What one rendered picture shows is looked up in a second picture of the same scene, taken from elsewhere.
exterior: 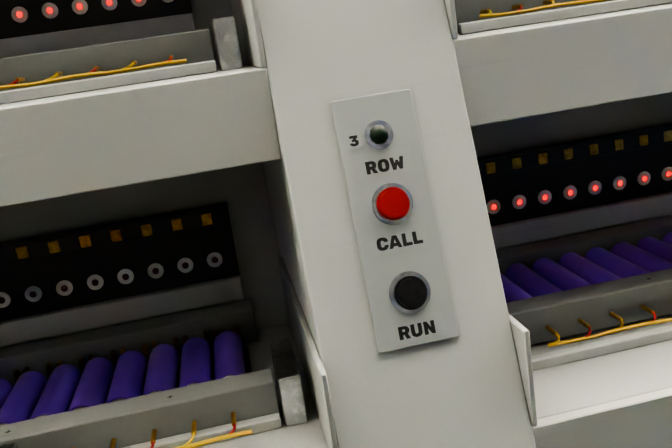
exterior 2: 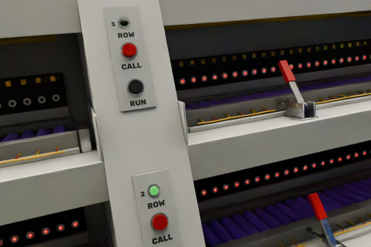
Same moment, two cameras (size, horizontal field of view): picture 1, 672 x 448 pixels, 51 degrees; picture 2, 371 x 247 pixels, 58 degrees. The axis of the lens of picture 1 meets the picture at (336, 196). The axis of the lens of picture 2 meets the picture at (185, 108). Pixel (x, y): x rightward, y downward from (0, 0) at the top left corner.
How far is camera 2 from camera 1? 0.11 m
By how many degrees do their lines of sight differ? 10
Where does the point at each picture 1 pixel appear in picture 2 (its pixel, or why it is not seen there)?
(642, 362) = (234, 128)
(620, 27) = not seen: outside the picture
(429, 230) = (144, 62)
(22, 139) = not seen: outside the picture
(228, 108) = (58, 7)
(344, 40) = not seen: outside the picture
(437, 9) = not seen: outside the picture
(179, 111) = (35, 6)
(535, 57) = not seen: outside the picture
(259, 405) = (69, 143)
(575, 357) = (208, 127)
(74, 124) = not seen: outside the picture
